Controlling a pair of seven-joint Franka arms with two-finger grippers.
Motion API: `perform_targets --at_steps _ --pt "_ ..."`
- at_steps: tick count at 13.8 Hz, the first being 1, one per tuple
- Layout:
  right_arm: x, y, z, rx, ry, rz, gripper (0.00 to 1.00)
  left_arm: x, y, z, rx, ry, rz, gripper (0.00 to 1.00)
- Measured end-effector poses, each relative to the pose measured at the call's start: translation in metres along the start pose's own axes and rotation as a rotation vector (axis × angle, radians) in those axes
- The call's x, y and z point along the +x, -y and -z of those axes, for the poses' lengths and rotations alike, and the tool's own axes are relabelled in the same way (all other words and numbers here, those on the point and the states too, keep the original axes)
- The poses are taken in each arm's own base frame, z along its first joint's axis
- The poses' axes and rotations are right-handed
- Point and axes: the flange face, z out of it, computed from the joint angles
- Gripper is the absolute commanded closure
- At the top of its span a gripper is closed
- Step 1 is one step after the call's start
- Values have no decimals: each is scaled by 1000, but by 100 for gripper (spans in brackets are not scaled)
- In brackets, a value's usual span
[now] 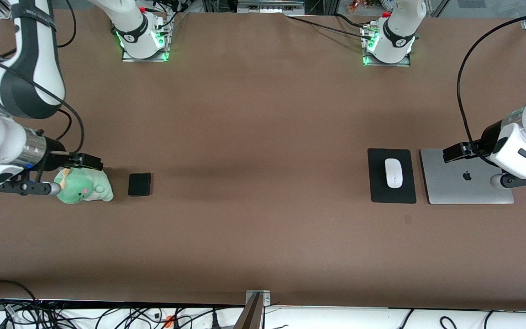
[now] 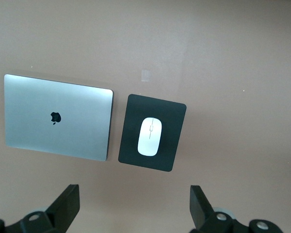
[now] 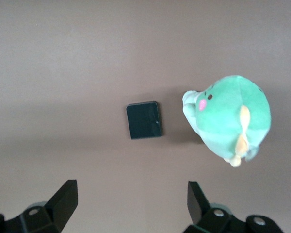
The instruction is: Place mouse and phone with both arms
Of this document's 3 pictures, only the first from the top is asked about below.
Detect black phone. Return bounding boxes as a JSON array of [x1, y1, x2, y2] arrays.
[[128, 172, 152, 197]]

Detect white computer mouse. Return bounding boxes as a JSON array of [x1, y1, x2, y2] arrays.
[[384, 158, 404, 189]]

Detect black mouse pad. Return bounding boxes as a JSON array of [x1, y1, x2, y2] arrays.
[[367, 148, 417, 204]]

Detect green dinosaur plush toy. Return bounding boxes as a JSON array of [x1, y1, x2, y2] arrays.
[[54, 167, 114, 205]]

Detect silver closed laptop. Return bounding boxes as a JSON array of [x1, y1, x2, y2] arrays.
[[419, 148, 515, 205]]

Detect silver metal box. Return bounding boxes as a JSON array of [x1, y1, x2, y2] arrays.
[[237, 0, 305, 15]]

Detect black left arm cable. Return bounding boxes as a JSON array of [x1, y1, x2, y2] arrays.
[[457, 13, 526, 167]]

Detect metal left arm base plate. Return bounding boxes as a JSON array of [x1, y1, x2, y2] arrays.
[[362, 24, 411, 67]]

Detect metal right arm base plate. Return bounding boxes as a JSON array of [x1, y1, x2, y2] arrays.
[[121, 18, 170, 62]]

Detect large black cable loop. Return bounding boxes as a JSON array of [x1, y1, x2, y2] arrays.
[[0, 280, 40, 329]]

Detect black hanging cable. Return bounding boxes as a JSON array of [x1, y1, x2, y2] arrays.
[[55, 0, 78, 48]]

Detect tangled black cable bundle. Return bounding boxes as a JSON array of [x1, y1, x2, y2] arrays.
[[0, 302, 245, 329]]

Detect short black table cable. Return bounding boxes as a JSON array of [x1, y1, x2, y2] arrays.
[[334, 13, 371, 29]]

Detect long black table cable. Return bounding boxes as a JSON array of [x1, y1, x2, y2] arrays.
[[287, 16, 374, 40]]

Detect metal table edge bracket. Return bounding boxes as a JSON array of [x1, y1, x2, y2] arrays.
[[246, 290, 271, 307]]

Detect aluminium profile post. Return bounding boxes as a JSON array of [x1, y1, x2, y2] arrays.
[[235, 292, 264, 329]]

